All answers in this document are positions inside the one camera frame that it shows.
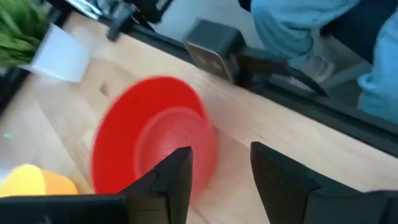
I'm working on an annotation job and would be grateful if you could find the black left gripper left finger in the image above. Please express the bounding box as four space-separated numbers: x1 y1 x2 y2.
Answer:
118 146 194 224

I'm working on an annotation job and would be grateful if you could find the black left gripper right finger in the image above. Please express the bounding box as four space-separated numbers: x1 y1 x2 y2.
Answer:
250 141 387 224

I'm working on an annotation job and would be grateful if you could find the yellow mini bowl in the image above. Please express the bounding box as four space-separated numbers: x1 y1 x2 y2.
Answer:
0 163 48 198
39 169 79 197

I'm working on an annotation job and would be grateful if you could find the red plastic bowl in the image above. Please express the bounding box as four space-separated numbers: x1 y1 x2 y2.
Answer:
89 75 219 200

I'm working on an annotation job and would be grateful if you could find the person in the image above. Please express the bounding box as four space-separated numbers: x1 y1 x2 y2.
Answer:
248 0 398 126

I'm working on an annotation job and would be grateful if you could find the black clamp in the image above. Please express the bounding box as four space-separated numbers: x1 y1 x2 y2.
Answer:
106 2 138 42

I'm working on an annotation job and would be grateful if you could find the green plant in white pot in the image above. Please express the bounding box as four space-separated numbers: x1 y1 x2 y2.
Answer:
0 0 91 84

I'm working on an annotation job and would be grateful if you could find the black table-level camera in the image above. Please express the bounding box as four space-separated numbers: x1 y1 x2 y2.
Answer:
182 18 247 84

